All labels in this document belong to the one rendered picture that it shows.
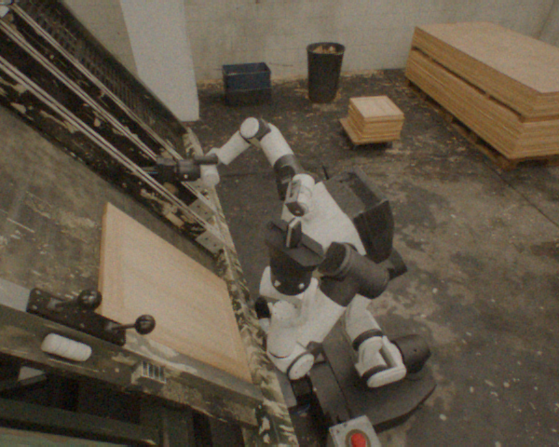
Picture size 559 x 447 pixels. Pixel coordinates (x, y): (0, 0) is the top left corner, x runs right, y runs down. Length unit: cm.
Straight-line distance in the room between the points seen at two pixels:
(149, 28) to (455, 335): 403
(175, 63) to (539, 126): 373
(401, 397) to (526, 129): 289
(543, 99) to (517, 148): 47
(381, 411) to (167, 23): 406
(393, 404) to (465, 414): 44
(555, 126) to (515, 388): 261
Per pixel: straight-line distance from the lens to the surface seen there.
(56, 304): 79
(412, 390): 218
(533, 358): 278
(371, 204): 108
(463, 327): 273
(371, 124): 413
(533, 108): 416
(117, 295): 99
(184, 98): 487
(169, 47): 470
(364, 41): 656
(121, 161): 137
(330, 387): 207
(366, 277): 98
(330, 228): 106
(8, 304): 77
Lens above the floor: 204
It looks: 40 degrees down
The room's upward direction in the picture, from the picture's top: straight up
